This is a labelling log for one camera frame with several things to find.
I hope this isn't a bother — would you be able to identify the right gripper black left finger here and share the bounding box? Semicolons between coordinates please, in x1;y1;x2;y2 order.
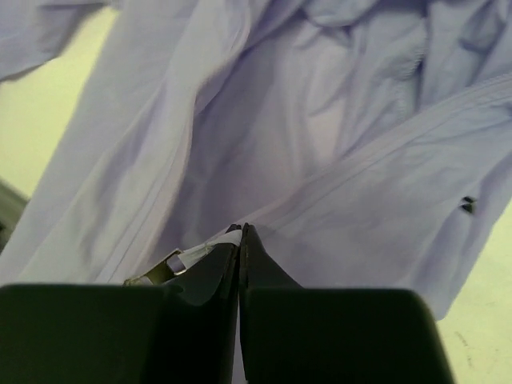
1;225;242;383

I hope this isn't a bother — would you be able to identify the purple jacket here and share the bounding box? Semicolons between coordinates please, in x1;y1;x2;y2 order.
1;1;511;320

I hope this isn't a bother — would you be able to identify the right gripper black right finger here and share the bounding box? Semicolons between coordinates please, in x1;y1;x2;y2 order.
239;225;454;383

